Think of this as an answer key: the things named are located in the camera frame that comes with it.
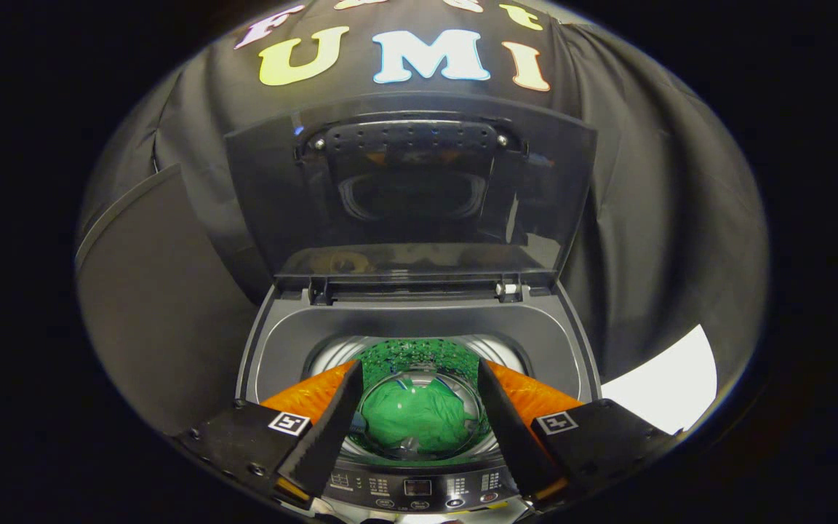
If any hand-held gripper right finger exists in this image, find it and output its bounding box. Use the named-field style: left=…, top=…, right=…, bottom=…
left=476, top=358, right=682, bottom=512

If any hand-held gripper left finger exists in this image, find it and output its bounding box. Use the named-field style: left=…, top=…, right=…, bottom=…
left=175, top=360, right=365, bottom=510

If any green polo shirt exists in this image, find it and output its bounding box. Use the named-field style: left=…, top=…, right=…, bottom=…
left=359, top=370, right=482, bottom=456

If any grey washing machine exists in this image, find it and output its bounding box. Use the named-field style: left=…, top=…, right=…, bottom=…
left=234, top=280, right=604, bottom=522

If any dark washing machine lid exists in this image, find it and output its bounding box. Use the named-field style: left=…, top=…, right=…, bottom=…
left=224, top=91, right=599, bottom=290

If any white paper sheet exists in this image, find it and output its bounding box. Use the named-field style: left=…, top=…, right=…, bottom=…
left=600, top=324, right=719, bottom=436

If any grey cabinet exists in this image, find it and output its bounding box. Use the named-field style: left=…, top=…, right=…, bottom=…
left=76, top=164, right=276, bottom=439

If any black backdrop cloth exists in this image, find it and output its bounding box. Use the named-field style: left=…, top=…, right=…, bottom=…
left=77, top=0, right=770, bottom=412

